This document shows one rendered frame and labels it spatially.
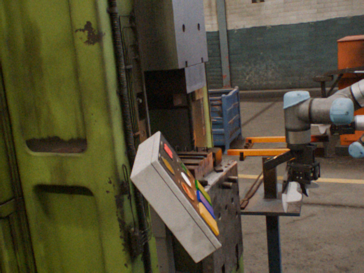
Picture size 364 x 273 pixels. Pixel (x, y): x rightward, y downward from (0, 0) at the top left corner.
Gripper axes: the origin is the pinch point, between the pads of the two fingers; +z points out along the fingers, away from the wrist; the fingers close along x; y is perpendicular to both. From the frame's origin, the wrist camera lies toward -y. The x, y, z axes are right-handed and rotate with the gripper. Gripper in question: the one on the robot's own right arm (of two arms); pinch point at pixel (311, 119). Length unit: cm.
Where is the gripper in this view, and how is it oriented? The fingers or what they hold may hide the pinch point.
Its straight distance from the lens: 236.3
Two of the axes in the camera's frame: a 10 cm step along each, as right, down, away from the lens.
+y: 1.0, 9.7, 2.2
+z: -9.4, 0.2, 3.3
